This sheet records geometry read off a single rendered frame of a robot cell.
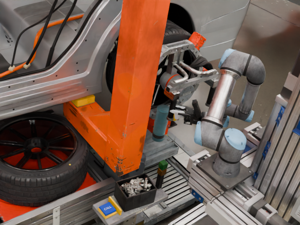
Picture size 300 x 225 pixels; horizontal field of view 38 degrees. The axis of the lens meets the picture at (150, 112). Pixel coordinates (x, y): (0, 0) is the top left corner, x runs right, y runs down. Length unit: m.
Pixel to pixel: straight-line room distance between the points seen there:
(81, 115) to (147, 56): 0.78
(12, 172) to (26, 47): 0.92
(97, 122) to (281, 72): 3.09
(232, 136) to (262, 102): 2.41
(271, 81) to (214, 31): 1.87
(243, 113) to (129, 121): 0.69
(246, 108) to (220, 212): 0.64
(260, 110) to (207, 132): 2.28
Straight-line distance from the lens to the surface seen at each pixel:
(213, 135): 2.19
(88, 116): 2.73
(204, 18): 3.13
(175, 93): 2.56
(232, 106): 2.60
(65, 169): 2.61
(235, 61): 2.28
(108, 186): 2.72
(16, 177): 2.58
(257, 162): 2.43
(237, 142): 2.16
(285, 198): 2.35
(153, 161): 3.30
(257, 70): 2.29
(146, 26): 2.03
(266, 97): 4.69
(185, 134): 3.82
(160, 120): 2.80
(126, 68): 2.17
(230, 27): 3.41
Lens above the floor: 2.33
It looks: 36 degrees down
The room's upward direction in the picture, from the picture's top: 10 degrees clockwise
